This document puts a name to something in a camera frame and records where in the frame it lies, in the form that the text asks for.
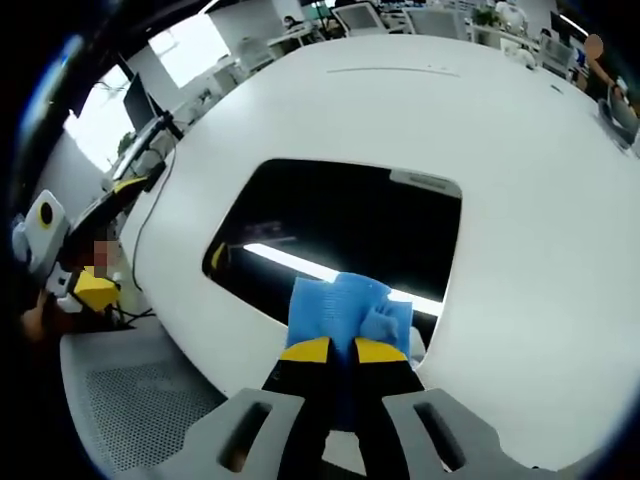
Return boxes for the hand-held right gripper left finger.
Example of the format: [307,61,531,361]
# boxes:
[164,335,361,480]

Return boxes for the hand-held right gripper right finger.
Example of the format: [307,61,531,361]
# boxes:
[351,337,502,480]

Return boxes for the blue cleaning cloth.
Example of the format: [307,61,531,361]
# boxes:
[284,272,416,431]

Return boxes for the white crumpled cloth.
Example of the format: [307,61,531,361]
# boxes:
[502,44,537,67]

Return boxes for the person's left hand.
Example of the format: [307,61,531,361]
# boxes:
[22,295,57,342]

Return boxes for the black power adapter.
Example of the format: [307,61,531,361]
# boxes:
[144,160,168,193]

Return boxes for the black computer monitor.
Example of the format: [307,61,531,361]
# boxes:
[123,72,163,133]

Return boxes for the white mesh office chair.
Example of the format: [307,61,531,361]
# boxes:
[402,7,472,41]
[59,319,237,477]
[332,3,382,36]

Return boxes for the grey object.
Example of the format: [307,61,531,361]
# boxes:
[597,92,640,147]

